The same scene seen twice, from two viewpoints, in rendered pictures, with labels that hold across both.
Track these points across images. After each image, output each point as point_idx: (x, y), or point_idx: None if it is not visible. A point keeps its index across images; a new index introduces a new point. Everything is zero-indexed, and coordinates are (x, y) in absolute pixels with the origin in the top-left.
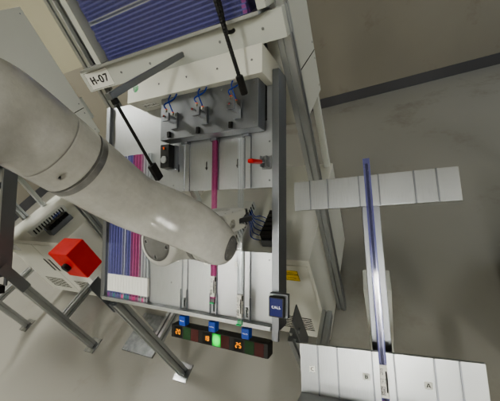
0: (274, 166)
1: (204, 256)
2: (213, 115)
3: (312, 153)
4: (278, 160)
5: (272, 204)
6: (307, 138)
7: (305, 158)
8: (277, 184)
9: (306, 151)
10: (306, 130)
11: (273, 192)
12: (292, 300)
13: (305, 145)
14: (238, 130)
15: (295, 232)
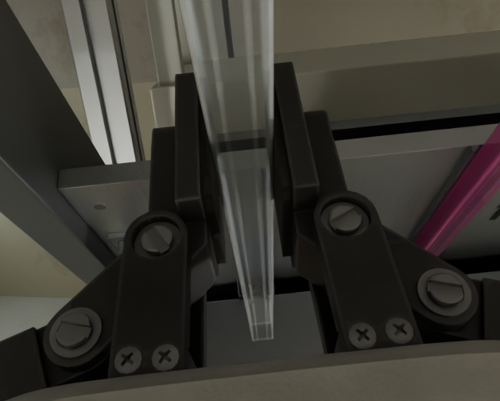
0: (82, 260)
1: None
2: None
3: (75, 45)
4: (72, 271)
5: None
6: (98, 114)
7: (102, 22)
8: (21, 225)
9: (100, 56)
10: (102, 141)
11: (28, 197)
12: None
13: (105, 82)
14: (272, 346)
15: None
